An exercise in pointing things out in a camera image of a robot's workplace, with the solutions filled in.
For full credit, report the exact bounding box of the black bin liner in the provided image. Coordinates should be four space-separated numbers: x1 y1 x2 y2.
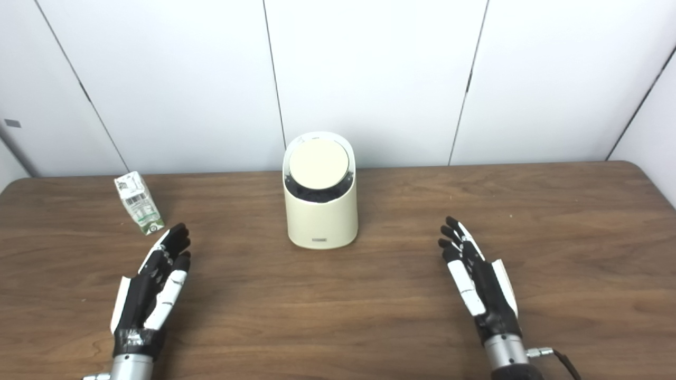
285 172 353 203

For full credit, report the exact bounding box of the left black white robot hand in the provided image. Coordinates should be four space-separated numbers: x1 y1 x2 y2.
110 223 192 360

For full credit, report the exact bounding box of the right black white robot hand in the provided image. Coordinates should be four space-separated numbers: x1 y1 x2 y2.
438 216 523 346

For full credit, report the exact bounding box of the cream-colored desktop bin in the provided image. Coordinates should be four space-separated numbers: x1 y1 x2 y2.
283 132 359 250

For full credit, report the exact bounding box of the white green milk carton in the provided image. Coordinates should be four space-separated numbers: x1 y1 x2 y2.
114 171 165 236

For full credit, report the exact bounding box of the cream round bin lid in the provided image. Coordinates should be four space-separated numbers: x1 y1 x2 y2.
288 138 350 191

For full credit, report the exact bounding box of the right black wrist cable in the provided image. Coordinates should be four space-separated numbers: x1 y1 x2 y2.
527 347 581 380

